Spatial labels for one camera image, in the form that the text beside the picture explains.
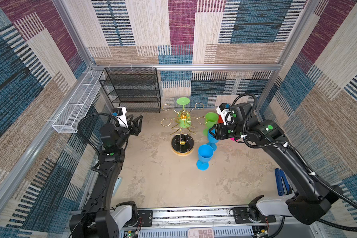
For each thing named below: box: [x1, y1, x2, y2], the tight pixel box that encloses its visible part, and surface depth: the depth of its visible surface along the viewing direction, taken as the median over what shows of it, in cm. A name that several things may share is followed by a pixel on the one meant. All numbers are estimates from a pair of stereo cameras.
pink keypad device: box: [187, 228, 215, 238], surface depth 70 cm
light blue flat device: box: [112, 176, 123, 197], surface depth 85 cm
